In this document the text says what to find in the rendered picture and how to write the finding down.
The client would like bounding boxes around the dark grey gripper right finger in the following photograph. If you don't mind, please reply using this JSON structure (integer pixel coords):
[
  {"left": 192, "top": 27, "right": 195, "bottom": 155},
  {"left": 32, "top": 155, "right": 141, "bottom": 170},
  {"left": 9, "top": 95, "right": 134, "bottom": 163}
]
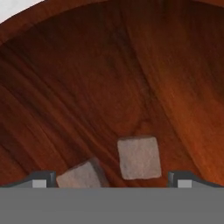
[{"left": 167, "top": 171, "right": 224, "bottom": 189}]

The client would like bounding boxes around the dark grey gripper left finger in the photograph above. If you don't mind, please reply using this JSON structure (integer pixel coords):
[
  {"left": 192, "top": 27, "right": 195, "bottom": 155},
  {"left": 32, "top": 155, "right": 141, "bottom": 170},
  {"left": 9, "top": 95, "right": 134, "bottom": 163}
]
[{"left": 0, "top": 171, "right": 57, "bottom": 189}]

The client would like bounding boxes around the pale grey ice cube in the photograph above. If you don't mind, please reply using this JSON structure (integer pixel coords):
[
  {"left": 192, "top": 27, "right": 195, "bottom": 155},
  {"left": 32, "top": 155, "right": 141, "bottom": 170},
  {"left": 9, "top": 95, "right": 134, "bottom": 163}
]
[
  {"left": 55, "top": 157, "right": 111, "bottom": 189},
  {"left": 116, "top": 135, "right": 163, "bottom": 181}
]

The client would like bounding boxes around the brown wooden bowl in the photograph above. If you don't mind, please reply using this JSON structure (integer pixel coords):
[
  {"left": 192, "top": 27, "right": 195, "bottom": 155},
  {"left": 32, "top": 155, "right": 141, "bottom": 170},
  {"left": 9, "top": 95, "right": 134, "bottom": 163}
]
[{"left": 0, "top": 0, "right": 224, "bottom": 189}]

